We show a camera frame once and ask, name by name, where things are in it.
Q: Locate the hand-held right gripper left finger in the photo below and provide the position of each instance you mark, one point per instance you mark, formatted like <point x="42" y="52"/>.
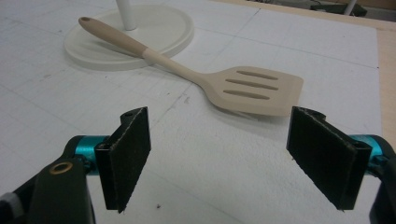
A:
<point x="124" y="158"/>

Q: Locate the white foam mat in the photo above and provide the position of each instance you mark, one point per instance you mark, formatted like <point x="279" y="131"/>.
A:
<point x="199" y="124"/>

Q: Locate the white stand pole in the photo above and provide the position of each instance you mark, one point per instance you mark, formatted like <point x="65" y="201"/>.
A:
<point x="126" y="14"/>

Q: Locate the beige slotted spatula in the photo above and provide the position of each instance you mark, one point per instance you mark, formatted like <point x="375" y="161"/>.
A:
<point x="249" y="90"/>

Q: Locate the white round stand base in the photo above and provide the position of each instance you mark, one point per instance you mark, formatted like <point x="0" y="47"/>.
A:
<point x="130" y="40"/>

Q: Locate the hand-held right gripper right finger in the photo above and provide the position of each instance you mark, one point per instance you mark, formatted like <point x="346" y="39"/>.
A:
<point x="327" y="155"/>

